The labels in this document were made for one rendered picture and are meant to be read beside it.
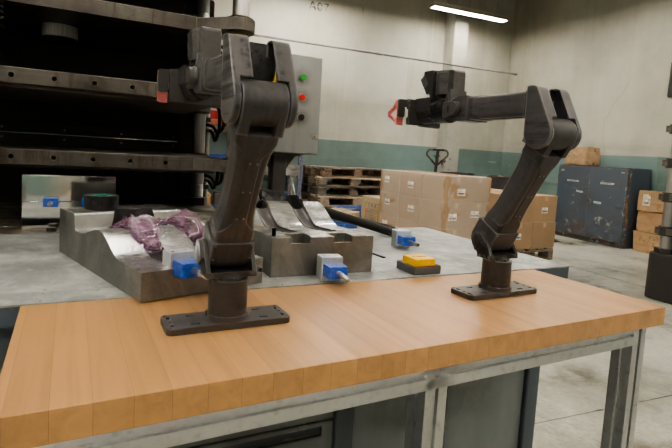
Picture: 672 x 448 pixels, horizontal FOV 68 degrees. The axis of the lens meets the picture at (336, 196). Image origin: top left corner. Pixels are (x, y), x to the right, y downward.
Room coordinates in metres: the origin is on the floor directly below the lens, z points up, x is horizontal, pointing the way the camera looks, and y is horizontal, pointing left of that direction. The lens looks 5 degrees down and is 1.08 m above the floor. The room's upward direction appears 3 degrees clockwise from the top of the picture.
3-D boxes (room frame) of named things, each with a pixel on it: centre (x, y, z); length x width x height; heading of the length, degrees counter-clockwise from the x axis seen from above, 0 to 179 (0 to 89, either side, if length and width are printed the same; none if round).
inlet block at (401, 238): (1.52, -0.23, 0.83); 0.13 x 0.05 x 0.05; 19
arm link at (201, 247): (0.80, 0.17, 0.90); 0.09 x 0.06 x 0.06; 118
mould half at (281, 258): (1.36, 0.13, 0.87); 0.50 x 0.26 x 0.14; 27
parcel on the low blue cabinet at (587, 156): (7.69, -3.75, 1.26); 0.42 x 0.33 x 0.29; 23
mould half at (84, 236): (1.13, 0.41, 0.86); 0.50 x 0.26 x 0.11; 44
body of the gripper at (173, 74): (1.03, 0.30, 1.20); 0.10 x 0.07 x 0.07; 118
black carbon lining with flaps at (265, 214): (1.34, 0.13, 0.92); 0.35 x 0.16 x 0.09; 27
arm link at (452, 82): (1.23, -0.27, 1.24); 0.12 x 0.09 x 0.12; 28
